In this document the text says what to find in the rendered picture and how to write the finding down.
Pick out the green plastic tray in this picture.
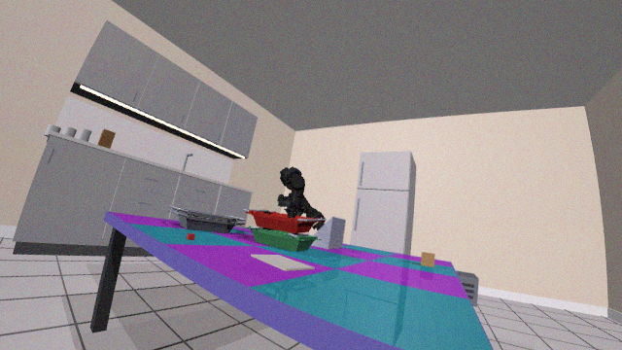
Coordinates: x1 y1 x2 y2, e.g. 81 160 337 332
245 226 322 252

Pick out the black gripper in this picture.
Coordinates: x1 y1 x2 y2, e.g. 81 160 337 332
278 191 309 219

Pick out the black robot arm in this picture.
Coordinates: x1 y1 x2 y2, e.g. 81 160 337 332
277 167 326 229

